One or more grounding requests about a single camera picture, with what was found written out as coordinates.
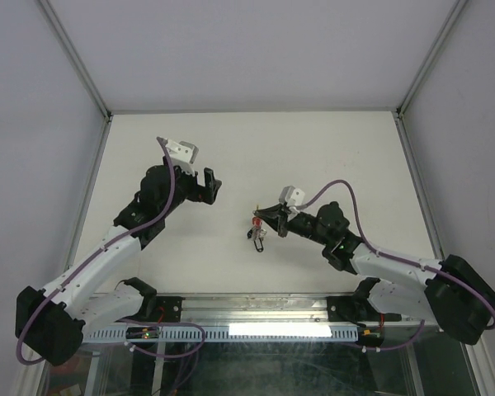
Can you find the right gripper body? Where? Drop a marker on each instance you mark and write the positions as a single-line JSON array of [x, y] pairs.
[[284, 225]]

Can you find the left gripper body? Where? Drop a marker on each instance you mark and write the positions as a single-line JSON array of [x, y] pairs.
[[186, 186]]

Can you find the red key tag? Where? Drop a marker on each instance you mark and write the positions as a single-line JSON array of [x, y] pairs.
[[256, 222]]

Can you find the large steel keyring yellow handle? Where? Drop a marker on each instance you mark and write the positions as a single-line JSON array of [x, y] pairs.
[[257, 233]]

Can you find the black key tag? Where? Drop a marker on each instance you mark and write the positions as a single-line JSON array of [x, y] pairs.
[[258, 244]]

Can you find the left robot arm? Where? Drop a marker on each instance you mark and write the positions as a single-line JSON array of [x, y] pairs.
[[53, 320]]

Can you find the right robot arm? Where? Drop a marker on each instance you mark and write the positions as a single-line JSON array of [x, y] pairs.
[[449, 292]]

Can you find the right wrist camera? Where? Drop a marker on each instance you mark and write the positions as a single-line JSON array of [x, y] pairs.
[[292, 198]]

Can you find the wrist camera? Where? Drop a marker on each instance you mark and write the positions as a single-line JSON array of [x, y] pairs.
[[292, 198], [182, 154]]

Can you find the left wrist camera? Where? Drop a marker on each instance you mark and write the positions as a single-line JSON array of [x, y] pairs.
[[182, 154]]

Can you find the aluminium front rail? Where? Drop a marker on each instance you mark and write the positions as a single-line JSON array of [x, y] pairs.
[[213, 310]]

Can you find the slotted cable duct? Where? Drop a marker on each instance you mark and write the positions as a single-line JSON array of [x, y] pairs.
[[235, 332]]

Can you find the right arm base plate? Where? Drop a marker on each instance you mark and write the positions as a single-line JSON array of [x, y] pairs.
[[346, 308]]

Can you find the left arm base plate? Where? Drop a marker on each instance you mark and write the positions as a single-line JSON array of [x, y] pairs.
[[159, 309]]

